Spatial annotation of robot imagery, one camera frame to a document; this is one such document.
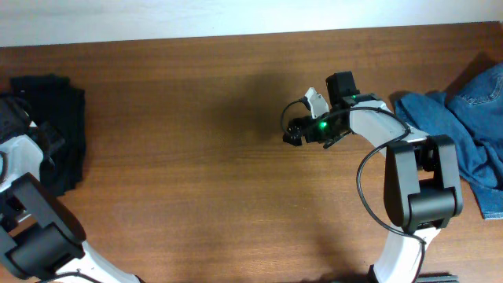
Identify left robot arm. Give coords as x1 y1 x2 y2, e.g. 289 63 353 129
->
1 96 141 283

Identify blue denim jeans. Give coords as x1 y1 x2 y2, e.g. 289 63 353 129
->
395 63 502 220

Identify black fabric storage container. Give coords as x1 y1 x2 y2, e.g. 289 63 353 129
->
9 74 86 197

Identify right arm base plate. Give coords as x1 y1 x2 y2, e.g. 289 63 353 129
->
416 274 459 283

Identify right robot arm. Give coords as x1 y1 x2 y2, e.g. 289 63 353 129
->
280 72 464 283

